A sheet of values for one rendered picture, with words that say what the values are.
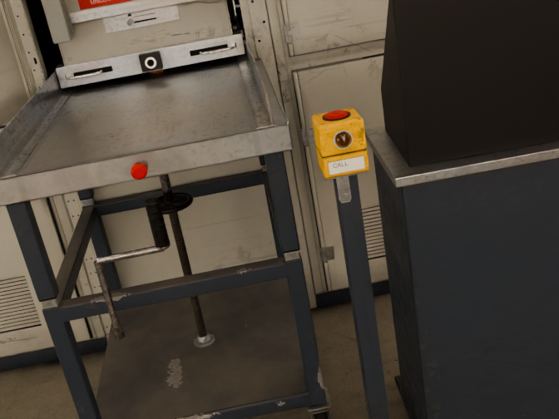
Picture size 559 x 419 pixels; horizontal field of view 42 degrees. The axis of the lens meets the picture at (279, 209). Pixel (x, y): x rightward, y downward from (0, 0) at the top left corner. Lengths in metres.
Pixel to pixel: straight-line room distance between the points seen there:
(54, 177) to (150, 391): 0.67
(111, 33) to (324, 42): 0.60
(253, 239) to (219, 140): 0.87
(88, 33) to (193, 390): 1.03
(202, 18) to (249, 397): 1.06
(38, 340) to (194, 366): 0.68
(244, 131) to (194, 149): 0.11
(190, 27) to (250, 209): 0.57
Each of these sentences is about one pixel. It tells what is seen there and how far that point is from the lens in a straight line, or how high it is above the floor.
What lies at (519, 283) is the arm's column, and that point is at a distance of 1.56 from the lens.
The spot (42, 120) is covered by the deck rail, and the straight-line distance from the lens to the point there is 1.94.
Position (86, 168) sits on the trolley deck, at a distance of 1.50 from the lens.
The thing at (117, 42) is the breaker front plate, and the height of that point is 0.96.
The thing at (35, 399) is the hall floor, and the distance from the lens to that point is 2.39.
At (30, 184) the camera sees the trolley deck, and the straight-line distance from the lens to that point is 1.53.
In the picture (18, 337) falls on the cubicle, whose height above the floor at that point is 0.12.
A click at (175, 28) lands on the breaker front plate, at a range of 2.15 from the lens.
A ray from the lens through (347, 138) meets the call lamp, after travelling 1.23.
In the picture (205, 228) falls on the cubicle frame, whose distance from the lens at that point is 2.27.
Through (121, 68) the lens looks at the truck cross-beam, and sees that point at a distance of 2.16.
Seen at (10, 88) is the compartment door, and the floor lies 0.91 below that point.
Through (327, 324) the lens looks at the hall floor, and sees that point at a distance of 2.34.
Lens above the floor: 1.26
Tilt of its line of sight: 23 degrees down
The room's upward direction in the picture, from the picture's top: 10 degrees counter-clockwise
